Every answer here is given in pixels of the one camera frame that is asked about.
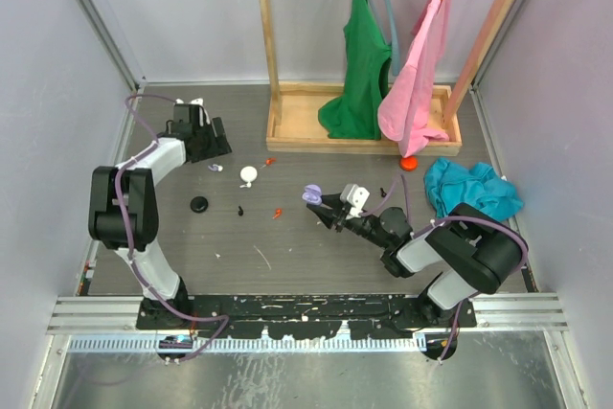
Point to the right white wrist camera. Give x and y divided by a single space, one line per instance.
355 197

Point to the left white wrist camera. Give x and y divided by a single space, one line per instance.
193 112

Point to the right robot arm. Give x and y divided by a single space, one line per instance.
479 252

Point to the white earbud case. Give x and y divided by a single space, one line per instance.
248 174

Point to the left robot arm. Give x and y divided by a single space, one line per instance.
123 210

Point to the white slotted cable duct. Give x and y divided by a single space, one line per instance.
182 343

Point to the green shirt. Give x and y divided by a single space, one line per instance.
353 115

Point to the pink shirt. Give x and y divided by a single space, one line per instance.
404 113

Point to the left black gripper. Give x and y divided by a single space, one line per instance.
217 145

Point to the black earbud case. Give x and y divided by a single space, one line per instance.
199 204

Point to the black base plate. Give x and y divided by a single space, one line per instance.
377 316

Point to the teal cloth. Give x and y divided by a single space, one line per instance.
448 184

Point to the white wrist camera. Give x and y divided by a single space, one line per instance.
355 197
193 112

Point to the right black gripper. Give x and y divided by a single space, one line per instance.
329 215

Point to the wooden clothes rack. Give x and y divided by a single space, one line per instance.
292 121

